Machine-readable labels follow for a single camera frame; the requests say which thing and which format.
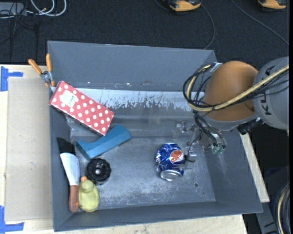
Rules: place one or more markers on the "grey metal bin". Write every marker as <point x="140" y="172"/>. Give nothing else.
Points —
<point x="136" y="169"/>

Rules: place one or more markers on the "black white orange brush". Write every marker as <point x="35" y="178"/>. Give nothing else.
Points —
<point x="72" y="168"/>

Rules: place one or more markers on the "crushed blue soda can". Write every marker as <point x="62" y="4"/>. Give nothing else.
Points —
<point x="169" y="160"/>

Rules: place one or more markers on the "yellow rubber duck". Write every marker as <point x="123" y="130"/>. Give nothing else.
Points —
<point x="88" y="197"/>

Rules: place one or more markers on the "blue angled foam block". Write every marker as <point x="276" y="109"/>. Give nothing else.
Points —
<point x="105" y="142"/>

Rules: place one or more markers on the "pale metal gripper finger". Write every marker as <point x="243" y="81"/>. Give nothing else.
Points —
<point x="190" y="158"/>
<point x="178" y="131"/>

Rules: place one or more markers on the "black ribbed round knob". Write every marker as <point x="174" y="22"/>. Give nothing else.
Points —
<point x="98" y="171"/>

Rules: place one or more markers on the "pale cardboard board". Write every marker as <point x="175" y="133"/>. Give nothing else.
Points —
<point x="27" y="150"/>

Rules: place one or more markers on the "red white-dotted box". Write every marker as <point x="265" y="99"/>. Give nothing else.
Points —
<point x="84" y="107"/>

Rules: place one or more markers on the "black cylinder on white bracket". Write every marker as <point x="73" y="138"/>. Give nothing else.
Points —
<point x="249" y="126"/>

